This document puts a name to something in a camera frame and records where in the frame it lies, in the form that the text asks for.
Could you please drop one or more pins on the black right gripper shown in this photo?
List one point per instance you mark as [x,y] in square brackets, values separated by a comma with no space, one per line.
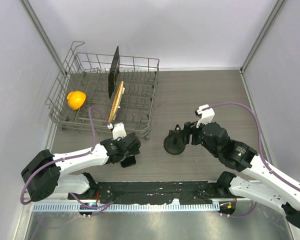
[187,131]

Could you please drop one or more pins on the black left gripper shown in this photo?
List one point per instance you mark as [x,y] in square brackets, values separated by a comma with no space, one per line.
[135,152]

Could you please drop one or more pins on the black smartphone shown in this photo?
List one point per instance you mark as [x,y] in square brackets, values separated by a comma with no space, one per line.
[128,162]

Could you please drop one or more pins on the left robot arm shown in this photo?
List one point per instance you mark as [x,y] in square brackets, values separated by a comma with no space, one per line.
[49,173]

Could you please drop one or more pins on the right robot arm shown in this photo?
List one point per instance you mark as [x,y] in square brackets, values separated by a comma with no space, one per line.
[280,192]

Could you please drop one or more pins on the yellow bowl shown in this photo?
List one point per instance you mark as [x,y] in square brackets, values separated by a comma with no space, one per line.
[76,99]

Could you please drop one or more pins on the square patterned plate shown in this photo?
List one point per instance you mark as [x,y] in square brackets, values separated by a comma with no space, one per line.
[113,72]

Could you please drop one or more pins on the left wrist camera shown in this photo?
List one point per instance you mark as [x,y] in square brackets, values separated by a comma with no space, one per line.
[117,130]

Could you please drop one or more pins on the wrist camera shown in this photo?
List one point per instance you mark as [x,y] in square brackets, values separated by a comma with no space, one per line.
[205,114]
[117,130]

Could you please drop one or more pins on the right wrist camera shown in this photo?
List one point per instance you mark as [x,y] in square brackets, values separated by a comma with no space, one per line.
[205,114]

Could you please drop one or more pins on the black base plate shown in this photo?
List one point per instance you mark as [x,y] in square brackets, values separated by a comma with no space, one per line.
[157,193]

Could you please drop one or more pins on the grey wire dish rack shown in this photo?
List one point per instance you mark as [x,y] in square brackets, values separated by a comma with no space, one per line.
[88,73]

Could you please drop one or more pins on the white slotted cable duct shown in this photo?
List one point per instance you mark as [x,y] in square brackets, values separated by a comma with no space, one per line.
[116,208]

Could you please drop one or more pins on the right aluminium frame post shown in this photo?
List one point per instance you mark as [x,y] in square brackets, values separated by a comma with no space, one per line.
[275,11]

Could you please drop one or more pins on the aluminium frame post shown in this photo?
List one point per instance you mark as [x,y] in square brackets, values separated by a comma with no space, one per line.
[275,11]
[42,34]

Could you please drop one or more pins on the left aluminium frame post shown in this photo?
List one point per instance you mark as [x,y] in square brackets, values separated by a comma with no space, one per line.
[42,34]

